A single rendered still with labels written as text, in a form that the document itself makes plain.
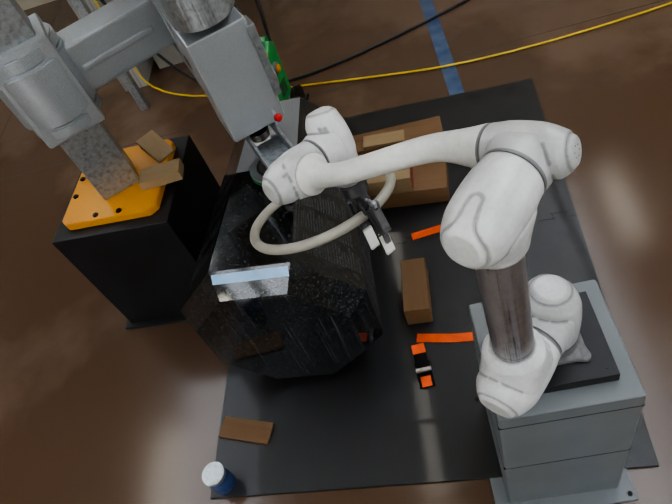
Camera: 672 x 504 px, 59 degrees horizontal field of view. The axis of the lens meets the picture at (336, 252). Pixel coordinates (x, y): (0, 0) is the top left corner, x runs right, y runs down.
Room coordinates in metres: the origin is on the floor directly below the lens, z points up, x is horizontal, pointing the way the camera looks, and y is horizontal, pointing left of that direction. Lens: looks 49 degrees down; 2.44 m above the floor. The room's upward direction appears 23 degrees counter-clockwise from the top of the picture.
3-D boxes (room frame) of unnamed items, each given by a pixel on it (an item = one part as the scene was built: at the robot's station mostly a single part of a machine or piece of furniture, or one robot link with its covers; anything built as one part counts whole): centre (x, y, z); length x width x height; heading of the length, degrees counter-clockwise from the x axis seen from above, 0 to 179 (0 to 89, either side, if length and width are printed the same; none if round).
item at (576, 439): (0.78, -0.47, 0.40); 0.50 x 0.50 x 0.80; 76
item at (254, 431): (1.35, 0.70, 0.02); 0.25 x 0.10 x 0.01; 58
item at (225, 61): (2.05, 0.11, 1.32); 0.36 x 0.22 x 0.45; 10
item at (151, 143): (2.54, 0.61, 0.80); 0.20 x 0.10 x 0.05; 24
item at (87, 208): (2.44, 0.83, 0.76); 0.49 x 0.49 x 0.05; 72
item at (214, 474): (1.16, 0.84, 0.08); 0.10 x 0.10 x 0.13
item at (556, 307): (0.77, -0.46, 1.00); 0.18 x 0.16 x 0.22; 126
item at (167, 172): (2.31, 0.60, 0.81); 0.20 x 0.10 x 0.05; 80
